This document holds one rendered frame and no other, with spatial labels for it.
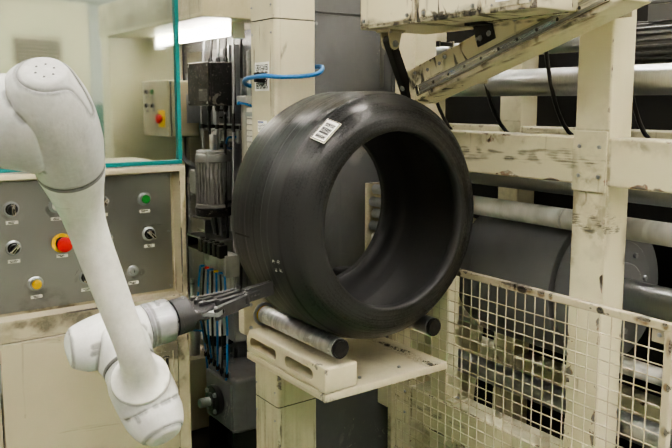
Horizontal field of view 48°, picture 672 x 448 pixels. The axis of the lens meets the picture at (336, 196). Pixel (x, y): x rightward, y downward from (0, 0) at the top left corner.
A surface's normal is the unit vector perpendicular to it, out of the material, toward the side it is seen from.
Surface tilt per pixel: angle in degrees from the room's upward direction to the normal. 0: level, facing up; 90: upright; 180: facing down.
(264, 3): 90
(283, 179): 69
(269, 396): 90
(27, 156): 132
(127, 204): 90
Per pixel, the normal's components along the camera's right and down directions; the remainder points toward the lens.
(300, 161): -0.13, -0.26
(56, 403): 0.58, 0.11
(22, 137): 0.18, 0.57
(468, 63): -0.81, 0.07
